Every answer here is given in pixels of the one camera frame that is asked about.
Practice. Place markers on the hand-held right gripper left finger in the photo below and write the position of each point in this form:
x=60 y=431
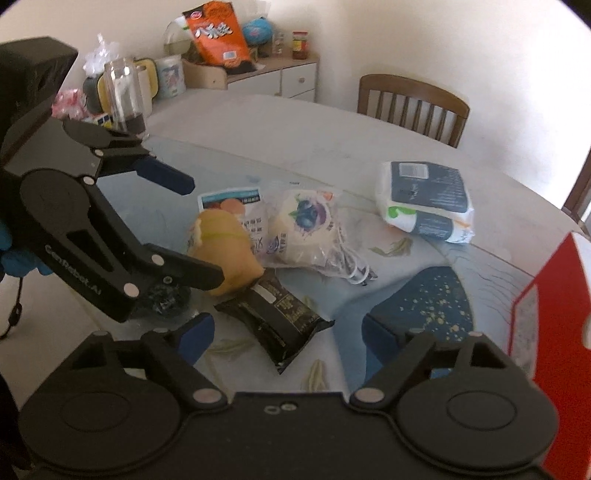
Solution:
x=199 y=334

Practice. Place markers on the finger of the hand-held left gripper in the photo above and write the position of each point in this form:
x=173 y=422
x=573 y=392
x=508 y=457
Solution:
x=161 y=175
x=184 y=267

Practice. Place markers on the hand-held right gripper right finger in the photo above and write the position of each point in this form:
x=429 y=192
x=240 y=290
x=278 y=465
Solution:
x=377 y=334

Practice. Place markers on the dark cloth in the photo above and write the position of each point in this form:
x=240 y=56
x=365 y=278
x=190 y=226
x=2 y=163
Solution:
x=168 y=297

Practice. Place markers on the yellow plush toy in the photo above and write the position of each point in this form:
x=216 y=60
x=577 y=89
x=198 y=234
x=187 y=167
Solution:
x=221 y=244

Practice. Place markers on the white orange snack packet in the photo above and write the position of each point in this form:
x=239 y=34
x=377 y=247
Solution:
x=231 y=198

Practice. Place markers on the black snack packet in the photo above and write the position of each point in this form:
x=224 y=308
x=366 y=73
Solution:
x=277 y=318

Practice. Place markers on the blueberry bread packet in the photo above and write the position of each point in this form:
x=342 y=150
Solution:
x=304 y=221

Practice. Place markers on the red cardboard box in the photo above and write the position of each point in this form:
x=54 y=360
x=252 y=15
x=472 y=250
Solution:
x=563 y=332

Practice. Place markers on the white patterned desktop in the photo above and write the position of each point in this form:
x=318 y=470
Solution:
x=300 y=124

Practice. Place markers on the person's left hand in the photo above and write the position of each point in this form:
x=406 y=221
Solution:
x=18 y=258

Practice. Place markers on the colourful puzzle cube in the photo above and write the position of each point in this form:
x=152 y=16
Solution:
x=104 y=121

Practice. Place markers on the pink packet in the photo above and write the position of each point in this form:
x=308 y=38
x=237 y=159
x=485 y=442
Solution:
x=69 y=104

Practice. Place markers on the yellow black lunch box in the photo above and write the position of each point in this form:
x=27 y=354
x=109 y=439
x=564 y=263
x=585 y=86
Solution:
x=148 y=78

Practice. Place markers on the white printed container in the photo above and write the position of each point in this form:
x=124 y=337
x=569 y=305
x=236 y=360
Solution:
x=170 y=76

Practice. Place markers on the light wooden stand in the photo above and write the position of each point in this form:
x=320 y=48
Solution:
x=205 y=76

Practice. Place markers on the clear plastic bag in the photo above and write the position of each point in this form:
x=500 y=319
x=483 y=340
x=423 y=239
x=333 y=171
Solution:
x=99 y=57

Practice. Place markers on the white plastic bag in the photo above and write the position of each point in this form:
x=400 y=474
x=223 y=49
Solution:
x=178 y=34

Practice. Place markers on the white blue tissue pack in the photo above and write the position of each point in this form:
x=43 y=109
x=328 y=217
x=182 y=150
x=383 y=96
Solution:
x=425 y=194

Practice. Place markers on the orange snack bag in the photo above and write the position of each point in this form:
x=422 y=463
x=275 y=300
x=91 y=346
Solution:
x=217 y=32

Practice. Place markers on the white wooden cabinet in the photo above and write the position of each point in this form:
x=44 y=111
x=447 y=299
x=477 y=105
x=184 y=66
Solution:
x=295 y=81

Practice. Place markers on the blue globe toy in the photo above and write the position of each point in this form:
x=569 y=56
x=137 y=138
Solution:
x=256 y=31

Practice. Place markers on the small glass bottle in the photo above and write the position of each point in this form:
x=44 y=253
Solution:
x=279 y=45

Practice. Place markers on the red lid jar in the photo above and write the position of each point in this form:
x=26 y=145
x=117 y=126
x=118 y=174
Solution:
x=300 y=46

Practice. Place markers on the brown wooden chair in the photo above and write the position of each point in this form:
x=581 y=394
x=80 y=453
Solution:
x=578 y=194
x=411 y=108

